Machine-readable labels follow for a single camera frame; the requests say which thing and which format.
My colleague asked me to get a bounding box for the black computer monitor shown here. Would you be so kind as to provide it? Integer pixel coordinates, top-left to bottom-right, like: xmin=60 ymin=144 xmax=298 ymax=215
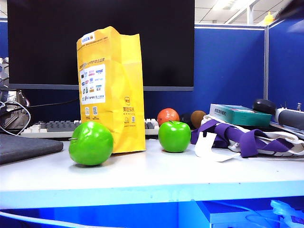
xmin=7 ymin=0 xmax=195 ymax=92

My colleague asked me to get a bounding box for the large green apple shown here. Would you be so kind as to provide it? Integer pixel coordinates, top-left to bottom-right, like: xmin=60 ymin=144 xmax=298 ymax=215
xmin=68 ymin=121 xmax=114 ymax=166

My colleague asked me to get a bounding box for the white grey keyboard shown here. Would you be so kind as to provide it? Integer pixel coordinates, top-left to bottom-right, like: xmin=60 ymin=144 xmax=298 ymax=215
xmin=20 ymin=118 xmax=160 ymax=139

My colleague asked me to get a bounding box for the brown kiwi fruit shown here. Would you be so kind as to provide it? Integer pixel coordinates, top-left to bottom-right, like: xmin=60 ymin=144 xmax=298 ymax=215
xmin=190 ymin=110 xmax=207 ymax=128

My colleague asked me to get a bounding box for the dark grey felt pad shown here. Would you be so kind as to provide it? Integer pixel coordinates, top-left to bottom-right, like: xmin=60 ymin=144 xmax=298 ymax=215
xmin=0 ymin=133 xmax=64 ymax=165

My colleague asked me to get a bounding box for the purple white tote bag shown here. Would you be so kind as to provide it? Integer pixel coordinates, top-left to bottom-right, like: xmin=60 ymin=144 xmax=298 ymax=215
xmin=190 ymin=114 xmax=304 ymax=162

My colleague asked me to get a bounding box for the orange fruit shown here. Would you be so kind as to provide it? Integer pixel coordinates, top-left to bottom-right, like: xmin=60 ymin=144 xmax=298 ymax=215
xmin=157 ymin=108 xmax=181 ymax=126

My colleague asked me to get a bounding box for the blue office partition panel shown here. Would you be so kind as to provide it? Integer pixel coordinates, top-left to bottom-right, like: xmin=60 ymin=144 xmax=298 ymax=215
xmin=194 ymin=23 xmax=266 ymax=114
xmin=268 ymin=16 xmax=304 ymax=110

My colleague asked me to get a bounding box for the yellow rubber duck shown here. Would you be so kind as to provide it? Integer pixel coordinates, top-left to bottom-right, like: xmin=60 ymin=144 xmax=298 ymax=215
xmin=263 ymin=11 xmax=274 ymax=24

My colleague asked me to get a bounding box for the silver metallic object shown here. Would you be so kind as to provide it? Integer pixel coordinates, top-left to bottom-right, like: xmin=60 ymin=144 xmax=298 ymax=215
xmin=0 ymin=89 xmax=31 ymax=130

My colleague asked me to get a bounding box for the clear plastic bag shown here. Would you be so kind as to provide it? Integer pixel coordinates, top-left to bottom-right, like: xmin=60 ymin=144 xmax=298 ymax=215
xmin=270 ymin=199 xmax=304 ymax=228

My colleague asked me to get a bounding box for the teal white box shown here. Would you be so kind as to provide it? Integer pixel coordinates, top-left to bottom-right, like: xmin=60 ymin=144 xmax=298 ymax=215
xmin=209 ymin=104 xmax=273 ymax=127

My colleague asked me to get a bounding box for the yellow paper bag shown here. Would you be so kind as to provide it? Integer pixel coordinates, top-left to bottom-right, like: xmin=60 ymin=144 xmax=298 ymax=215
xmin=76 ymin=26 xmax=146 ymax=154

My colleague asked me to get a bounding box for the white cable under desk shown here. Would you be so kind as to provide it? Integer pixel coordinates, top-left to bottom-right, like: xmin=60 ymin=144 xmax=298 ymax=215
xmin=0 ymin=211 xmax=95 ymax=228

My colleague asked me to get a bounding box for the thin black cable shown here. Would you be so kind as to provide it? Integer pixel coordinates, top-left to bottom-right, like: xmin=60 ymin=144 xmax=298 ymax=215
xmin=22 ymin=97 xmax=80 ymax=110

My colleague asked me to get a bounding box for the small green apple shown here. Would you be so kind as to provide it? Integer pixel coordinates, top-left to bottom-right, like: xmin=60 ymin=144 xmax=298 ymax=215
xmin=158 ymin=120 xmax=191 ymax=153

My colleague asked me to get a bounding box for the black computer mouse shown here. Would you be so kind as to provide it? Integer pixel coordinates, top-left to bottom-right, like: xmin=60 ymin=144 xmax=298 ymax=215
xmin=252 ymin=98 xmax=277 ymax=116

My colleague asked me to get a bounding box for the grey white cylindrical device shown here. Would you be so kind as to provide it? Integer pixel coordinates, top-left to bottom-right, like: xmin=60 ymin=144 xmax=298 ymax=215
xmin=275 ymin=107 xmax=304 ymax=131

